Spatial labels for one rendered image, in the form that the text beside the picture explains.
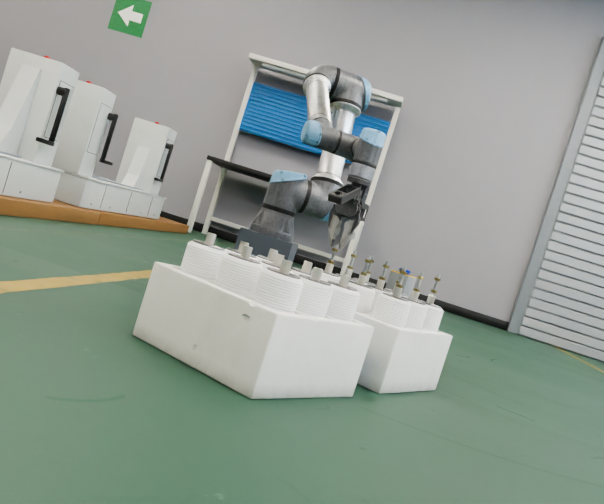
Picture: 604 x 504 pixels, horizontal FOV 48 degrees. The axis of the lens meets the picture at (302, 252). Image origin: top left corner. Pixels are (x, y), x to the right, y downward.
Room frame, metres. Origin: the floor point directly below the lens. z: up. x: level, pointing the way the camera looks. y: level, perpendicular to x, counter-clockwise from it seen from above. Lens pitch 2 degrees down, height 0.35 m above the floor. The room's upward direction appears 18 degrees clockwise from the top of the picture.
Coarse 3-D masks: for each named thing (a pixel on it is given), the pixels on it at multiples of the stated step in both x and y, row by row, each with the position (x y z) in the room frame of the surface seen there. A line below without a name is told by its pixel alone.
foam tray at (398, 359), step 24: (384, 336) 1.81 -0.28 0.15; (408, 336) 1.85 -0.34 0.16; (432, 336) 1.98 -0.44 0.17; (384, 360) 1.80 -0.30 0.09; (408, 360) 1.89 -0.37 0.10; (432, 360) 2.03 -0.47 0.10; (360, 384) 1.83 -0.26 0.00; (384, 384) 1.80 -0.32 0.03; (408, 384) 1.93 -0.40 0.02; (432, 384) 2.08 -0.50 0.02
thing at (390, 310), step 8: (384, 296) 1.87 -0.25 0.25; (376, 304) 1.89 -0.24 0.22; (384, 304) 1.86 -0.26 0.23; (392, 304) 1.85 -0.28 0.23; (400, 304) 1.85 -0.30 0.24; (408, 304) 1.87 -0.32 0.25; (376, 312) 1.88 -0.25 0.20; (384, 312) 1.86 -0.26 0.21; (392, 312) 1.85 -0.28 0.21; (400, 312) 1.85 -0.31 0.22; (408, 312) 1.88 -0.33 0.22; (384, 320) 1.85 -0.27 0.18; (392, 320) 1.85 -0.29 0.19; (400, 320) 1.86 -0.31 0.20
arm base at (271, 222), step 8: (264, 208) 2.28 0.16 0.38; (272, 208) 2.26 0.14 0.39; (280, 208) 2.25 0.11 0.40; (256, 216) 2.29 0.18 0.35; (264, 216) 2.26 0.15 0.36; (272, 216) 2.25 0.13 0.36; (280, 216) 2.26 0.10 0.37; (288, 216) 2.27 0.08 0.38; (256, 224) 2.26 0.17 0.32; (264, 224) 2.25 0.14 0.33; (272, 224) 2.24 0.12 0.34; (280, 224) 2.25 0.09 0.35; (288, 224) 2.27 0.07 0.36; (264, 232) 2.24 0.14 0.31; (272, 232) 2.24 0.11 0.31; (280, 232) 2.24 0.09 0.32; (288, 232) 2.27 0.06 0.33; (288, 240) 2.27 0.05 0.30
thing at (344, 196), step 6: (342, 186) 2.01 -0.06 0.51; (348, 186) 2.02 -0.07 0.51; (354, 186) 2.02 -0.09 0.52; (336, 192) 1.95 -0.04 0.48; (342, 192) 1.97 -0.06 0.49; (348, 192) 1.97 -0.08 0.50; (354, 192) 1.99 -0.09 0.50; (330, 198) 1.95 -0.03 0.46; (336, 198) 1.94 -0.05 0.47; (342, 198) 1.94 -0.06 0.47; (348, 198) 1.97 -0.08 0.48
